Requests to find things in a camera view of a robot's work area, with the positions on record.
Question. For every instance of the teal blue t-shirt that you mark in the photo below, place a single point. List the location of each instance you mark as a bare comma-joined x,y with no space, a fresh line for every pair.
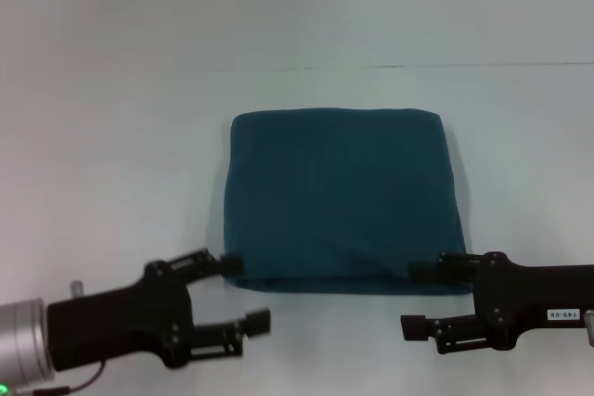
343,201

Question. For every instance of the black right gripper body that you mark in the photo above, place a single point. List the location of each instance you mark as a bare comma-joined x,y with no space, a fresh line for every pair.
524,298

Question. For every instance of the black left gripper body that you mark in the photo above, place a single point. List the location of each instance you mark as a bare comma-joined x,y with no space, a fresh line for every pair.
116,322

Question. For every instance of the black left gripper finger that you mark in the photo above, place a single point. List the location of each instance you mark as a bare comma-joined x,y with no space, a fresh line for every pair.
204,266
232,333

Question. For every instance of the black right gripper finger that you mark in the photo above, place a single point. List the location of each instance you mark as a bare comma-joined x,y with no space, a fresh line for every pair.
450,270
455,333

